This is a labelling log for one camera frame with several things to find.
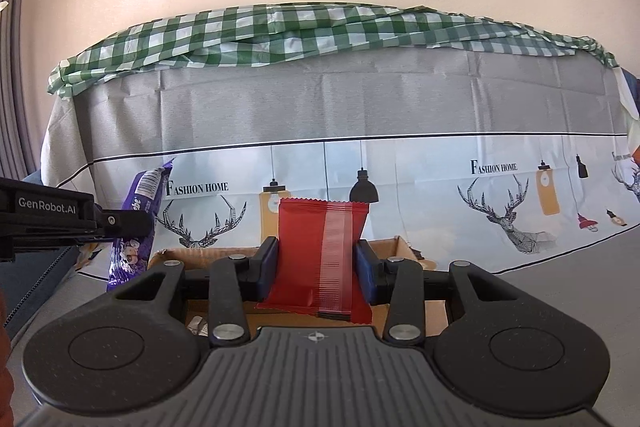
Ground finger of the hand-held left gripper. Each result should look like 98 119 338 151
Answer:
94 205 157 244

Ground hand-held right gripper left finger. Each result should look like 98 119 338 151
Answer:
114 236 280 348

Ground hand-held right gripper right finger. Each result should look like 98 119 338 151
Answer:
354 239 527 344

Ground purple snack packet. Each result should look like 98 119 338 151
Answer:
107 157 176 293

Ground red packet with clear stripe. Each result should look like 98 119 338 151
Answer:
255 198 373 325

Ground brown cardboard box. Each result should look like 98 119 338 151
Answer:
147 234 448 343

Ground silver twin sachet strip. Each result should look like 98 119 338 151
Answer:
186 314 211 337

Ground person's orange clothing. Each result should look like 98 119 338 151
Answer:
0 289 17 427

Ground grey curtain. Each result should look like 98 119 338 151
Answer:
0 0 51 180

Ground green checkered cloth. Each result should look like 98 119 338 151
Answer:
46 3 621 100

